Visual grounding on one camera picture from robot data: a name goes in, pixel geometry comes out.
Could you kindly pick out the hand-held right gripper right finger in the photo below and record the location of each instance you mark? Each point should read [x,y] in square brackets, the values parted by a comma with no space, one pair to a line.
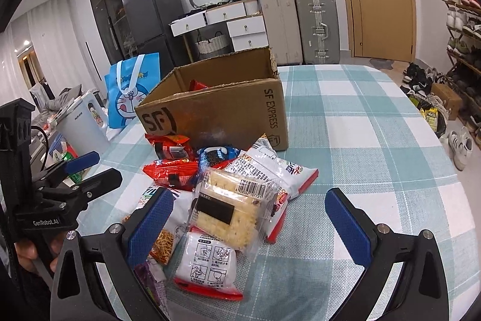
[345,227]

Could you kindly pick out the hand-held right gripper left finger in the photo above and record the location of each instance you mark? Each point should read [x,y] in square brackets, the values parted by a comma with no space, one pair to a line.
[150,223]

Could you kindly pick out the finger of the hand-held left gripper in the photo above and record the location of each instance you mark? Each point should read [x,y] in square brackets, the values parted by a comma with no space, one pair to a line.
[82,160]
[103,180]

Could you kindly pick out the noodle stick snack packet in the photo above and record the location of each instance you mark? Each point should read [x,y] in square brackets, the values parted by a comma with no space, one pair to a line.
[165,242]

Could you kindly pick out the red packet with black patch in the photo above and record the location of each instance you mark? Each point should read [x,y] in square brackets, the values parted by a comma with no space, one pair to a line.
[169,170]

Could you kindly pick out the purple snack packet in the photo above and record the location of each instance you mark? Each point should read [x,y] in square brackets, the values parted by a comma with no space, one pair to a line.
[150,283]

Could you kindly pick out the white packet with drawn instructions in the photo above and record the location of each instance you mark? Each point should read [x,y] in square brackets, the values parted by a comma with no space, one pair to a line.
[210,264]

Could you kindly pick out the red cookie packet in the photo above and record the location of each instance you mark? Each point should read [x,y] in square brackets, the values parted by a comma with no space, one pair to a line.
[171,148]

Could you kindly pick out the white packet with red edge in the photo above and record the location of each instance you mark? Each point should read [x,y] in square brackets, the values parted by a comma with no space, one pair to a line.
[285,170]

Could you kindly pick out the clear cracker packet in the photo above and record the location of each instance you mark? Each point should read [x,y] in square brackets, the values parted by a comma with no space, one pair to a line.
[233,215]

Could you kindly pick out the blue cookie packet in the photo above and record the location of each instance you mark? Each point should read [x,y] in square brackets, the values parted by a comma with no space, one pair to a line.
[216,155]

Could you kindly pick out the brown cardboard box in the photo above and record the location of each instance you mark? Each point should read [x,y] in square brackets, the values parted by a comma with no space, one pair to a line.
[210,114]

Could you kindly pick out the person's left hand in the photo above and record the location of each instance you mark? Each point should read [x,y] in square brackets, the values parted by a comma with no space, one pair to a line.
[24,255]

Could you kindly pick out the green packet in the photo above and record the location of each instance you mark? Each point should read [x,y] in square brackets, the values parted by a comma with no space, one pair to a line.
[71,165]

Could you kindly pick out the white plastic appliance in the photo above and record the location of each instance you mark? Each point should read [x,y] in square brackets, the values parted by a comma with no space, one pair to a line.
[82,125]

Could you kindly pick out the blue cartoon tote bag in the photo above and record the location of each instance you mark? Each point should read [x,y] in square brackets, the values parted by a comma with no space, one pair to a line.
[127,95]

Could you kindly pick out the small red snack packet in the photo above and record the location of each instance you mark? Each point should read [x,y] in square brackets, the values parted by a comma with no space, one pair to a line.
[198,85]

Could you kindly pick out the yellow plastic bag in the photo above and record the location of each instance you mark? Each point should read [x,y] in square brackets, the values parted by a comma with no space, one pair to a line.
[430,118]

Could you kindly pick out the white sneaker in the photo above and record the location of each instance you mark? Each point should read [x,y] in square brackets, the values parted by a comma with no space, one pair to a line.
[461,148]

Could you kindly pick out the dark glass cabinet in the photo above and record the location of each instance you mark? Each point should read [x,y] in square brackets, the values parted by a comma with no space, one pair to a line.
[105,5]

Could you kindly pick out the dark grey fridge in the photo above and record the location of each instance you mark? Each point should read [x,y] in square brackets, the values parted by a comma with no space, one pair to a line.
[154,16]

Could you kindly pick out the small cardboard box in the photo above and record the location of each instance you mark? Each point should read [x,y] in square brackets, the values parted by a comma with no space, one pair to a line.
[447,101]

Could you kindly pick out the black shoes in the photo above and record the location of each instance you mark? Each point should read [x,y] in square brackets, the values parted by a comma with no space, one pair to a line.
[415,78]

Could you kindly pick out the brown doormat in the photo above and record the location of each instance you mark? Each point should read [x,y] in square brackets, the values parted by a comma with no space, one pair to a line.
[381,63]

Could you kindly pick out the woven basket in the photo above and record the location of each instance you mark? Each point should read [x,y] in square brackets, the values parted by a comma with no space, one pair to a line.
[212,44]

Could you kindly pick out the silver suitcase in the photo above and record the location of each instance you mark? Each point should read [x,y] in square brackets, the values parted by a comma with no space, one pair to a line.
[317,27]

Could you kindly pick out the white drawer cabinet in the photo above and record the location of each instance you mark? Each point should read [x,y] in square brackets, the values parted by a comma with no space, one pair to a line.
[240,27]

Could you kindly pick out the beige suitcase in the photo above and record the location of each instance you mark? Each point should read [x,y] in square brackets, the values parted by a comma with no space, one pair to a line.
[280,27]

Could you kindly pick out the shoe rack with shoes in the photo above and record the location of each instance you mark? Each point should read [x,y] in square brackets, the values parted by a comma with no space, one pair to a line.
[466,54]

